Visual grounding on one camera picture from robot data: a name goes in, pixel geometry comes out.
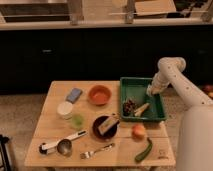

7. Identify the yellow brown sponge block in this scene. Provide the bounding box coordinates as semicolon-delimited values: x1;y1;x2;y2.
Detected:
98;116;119;135

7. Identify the orange peach fruit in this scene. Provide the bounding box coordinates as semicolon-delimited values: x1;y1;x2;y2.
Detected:
132;124;146;139

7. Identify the white paper cup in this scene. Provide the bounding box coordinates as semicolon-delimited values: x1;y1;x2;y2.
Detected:
57;101;73;119

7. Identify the pale yellow corn cob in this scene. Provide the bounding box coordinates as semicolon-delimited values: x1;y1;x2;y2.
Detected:
134;103;150;116

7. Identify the light green plastic cup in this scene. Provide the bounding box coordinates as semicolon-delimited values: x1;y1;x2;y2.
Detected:
70;114;84;130

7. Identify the green cucumber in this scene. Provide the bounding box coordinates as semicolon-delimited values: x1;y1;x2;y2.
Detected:
135;138;153;163

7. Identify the green plastic tray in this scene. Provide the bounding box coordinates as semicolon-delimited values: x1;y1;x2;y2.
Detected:
120;77;167;122

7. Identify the white handled citrus squeezer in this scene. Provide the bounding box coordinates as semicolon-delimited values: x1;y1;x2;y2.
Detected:
39;130;87;154

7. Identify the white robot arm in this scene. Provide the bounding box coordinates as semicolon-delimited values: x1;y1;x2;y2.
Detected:
147;57;213;171

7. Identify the wooden folding table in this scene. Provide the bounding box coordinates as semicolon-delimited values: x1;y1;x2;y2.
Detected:
25;81;175;168

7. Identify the dark red grape bunch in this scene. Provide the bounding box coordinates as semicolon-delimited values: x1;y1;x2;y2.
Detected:
123;99;136;116

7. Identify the silver metal fork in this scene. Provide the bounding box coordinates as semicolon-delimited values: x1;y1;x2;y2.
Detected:
80;143;115;159

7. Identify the blue sponge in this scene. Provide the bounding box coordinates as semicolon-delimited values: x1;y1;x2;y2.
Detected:
66;88;82;104

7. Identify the dark cabinet counter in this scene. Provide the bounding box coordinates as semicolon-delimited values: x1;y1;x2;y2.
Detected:
0;22;213;94

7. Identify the dark brown bowl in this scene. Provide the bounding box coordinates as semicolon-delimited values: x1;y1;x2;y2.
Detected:
92;116;119;140

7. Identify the silver metal measuring cup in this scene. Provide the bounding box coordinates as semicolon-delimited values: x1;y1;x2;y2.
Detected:
57;139;72;156

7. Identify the black stand on floor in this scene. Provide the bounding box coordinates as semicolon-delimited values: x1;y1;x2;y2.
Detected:
0;134;13;171

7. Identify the orange plastic bowl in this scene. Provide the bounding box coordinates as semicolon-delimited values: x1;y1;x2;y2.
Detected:
88;85;111;105

